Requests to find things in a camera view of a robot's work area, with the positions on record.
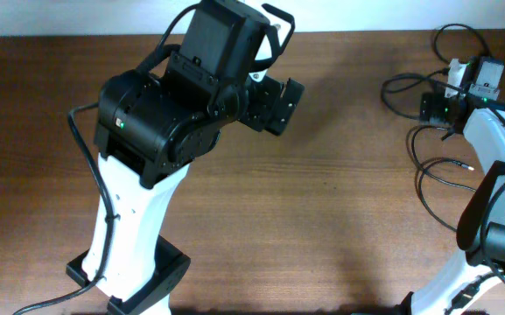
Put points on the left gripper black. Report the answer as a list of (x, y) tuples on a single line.
[(281, 107)]

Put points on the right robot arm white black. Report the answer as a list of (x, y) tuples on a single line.
[(467, 104)]

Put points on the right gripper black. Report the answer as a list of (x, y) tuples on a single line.
[(432, 108)]

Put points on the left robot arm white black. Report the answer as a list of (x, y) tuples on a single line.
[(156, 119)]

